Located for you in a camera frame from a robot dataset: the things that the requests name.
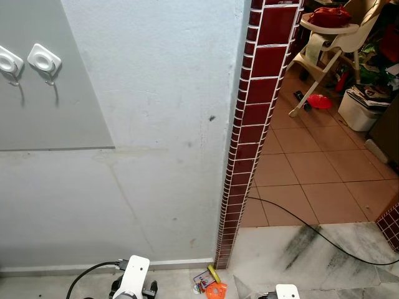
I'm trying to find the small printed card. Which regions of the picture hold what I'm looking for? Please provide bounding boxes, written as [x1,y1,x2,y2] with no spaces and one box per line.
[193,270,213,294]

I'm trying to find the yellow stick item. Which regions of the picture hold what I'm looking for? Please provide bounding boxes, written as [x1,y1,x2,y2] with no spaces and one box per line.
[207,265,221,283]

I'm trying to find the orange plastic item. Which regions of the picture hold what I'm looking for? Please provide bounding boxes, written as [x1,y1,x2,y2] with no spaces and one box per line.
[205,281,229,299]

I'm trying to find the dark cabinet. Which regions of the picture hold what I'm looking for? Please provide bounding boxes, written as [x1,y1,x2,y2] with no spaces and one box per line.
[367,93,399,166]

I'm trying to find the white storage box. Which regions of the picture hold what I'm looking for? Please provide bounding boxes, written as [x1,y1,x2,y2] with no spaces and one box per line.
[338,90,390,133]

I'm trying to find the magazine stack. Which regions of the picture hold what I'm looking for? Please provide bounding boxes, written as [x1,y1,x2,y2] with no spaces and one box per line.
[346,85,393,107]

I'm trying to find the red plastic floor item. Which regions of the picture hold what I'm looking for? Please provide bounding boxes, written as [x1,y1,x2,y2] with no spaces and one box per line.
[306,94,333,111]

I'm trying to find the red tiled pillar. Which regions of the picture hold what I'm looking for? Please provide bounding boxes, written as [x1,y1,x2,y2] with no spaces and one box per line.
[214,0,305,270]

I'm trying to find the red plastic stool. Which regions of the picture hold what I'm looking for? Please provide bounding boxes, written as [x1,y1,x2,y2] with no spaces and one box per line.
[380,25,399,64]

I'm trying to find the beige high chair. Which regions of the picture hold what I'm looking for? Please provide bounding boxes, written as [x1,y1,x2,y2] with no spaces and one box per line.
[288,0,392,118]

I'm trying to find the red bag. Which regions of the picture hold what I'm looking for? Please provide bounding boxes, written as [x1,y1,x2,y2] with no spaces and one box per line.
[308,6,352,27]

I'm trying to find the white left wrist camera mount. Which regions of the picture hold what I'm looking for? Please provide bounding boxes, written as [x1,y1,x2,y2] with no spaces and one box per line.
[115,255,151,299]

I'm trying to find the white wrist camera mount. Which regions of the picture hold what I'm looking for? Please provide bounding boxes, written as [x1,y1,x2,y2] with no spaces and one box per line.
[275,283,302,299]
[115,255,151,299]

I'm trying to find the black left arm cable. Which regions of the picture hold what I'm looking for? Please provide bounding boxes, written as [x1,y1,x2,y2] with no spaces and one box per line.
[65,260,129,299]

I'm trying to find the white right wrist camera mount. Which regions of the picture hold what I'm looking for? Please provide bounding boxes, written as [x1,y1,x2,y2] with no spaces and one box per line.
[275,283,302,299]

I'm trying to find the red tiled low wall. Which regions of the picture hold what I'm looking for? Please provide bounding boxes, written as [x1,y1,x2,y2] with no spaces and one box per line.
[375,196,399,252]

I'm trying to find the black floor cable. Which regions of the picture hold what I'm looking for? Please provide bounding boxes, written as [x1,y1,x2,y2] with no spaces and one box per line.
[248,196,399,266]

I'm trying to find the white square wall hook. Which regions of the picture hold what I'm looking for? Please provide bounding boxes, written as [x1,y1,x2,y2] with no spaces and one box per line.
[0,46,25,86]
[27,43,62,86]

